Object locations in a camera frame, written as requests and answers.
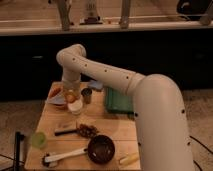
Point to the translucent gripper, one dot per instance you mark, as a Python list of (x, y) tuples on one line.
[(71, 88)]

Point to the orange apple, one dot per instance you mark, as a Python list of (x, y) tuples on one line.
[(70, 98)]

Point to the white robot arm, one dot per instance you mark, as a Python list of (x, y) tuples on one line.
[(160, 114)]

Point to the metal cup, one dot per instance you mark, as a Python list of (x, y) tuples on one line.
[(87, 95)]

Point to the white paper cup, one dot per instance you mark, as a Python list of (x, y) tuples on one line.
[(76, 107)]

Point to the small green cup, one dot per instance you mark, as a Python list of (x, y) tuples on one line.
[(38, 140)]

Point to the grey cloth in bowl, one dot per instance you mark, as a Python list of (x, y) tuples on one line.
[(56, 100)]

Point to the orange bowl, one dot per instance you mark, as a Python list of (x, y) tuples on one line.
[(54, 92)]

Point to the blue cloth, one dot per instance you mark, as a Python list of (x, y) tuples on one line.
[(95, 85)]

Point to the pile of dark nuts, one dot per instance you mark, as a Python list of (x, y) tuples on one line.
[(87, 131)]

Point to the green plastic tray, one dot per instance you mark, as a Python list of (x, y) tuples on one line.
[(116, 102)]

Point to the dark purple bowl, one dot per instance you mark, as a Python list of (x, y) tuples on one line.
[(101, 149)]

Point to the white toy on shelf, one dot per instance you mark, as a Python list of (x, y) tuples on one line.
[(91, 15)]

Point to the black stand left of table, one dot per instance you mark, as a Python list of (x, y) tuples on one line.
[(19, 137)]

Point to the yellow banana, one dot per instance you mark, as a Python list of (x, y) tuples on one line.
[(129, 159)]

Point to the brown block with black handle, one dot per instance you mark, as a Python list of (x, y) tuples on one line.
[(65, 128)]

